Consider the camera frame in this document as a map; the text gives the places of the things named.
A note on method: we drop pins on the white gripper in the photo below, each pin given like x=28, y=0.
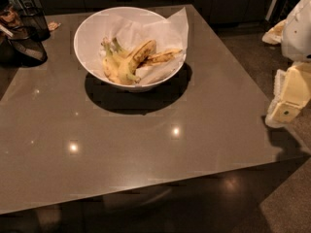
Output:
x=297, y=38

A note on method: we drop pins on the black wire cup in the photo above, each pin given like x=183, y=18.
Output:
x=35, y=17

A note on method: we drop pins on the black mesh basket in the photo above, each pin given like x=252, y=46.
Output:
x=30, y=50

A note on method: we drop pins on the spotted yellow banana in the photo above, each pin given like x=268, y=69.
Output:
x=139, y=54

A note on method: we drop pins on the white paper liner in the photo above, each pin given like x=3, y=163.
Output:
x=138, y=49

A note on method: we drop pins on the white bowl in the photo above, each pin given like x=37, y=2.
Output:
x=87, y=36

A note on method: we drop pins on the small tan wrapper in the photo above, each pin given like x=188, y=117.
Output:
x=53, y=25

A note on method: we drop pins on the brown-spotted right banana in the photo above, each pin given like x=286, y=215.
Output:
x=160, y=57

